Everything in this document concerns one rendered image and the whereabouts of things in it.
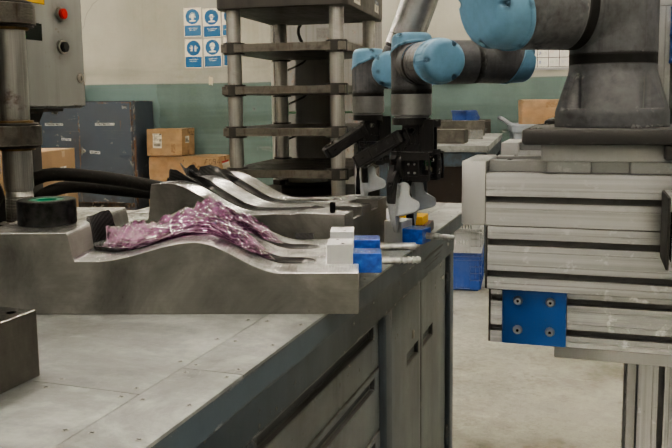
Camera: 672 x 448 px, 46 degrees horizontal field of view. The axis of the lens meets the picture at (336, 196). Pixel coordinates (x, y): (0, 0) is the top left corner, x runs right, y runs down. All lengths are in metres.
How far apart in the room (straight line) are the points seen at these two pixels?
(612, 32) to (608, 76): 0.06
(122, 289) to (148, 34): 7.78
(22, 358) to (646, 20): 0.85
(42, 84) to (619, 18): 1.38
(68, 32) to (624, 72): 1.43
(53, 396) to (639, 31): 0.82
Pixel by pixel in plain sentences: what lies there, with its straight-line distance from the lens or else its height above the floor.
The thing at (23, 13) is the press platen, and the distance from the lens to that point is 1.77.
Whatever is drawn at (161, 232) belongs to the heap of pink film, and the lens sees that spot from 1.13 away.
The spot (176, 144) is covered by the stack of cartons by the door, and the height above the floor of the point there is 0.67.
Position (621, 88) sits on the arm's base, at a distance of 1.10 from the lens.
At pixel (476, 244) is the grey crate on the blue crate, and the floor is 0.27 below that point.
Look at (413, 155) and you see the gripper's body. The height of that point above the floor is 0.98.
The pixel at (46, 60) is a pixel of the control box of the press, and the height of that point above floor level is 1.18.
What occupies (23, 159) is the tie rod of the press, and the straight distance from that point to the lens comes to 1.78.
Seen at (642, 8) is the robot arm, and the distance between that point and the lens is 1.13.
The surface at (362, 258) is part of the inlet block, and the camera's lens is 1.09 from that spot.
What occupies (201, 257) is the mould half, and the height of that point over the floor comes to 0.88.
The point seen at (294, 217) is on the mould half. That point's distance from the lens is 1.36.
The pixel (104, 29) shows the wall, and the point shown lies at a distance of 9.07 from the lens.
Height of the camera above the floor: 1.08
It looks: 7 degrees down
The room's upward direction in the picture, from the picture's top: 1 degrees counter-clockwise
